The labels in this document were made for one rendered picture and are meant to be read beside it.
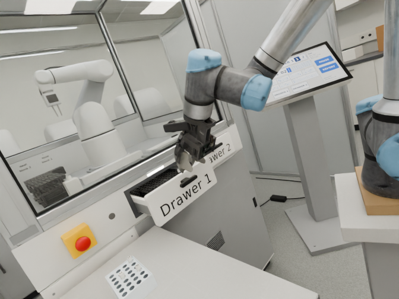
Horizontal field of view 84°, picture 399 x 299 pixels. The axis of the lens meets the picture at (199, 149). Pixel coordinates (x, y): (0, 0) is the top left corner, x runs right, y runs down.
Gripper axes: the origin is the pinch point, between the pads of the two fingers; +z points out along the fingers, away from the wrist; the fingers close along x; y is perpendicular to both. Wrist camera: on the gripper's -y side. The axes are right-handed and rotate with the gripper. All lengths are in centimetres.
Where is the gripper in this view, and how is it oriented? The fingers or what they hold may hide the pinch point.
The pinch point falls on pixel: (185, 165)
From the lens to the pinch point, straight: 71.5
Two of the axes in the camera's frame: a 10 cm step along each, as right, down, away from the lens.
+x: 6.7, -4.0, 6.2
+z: -1.2, 7.7, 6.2
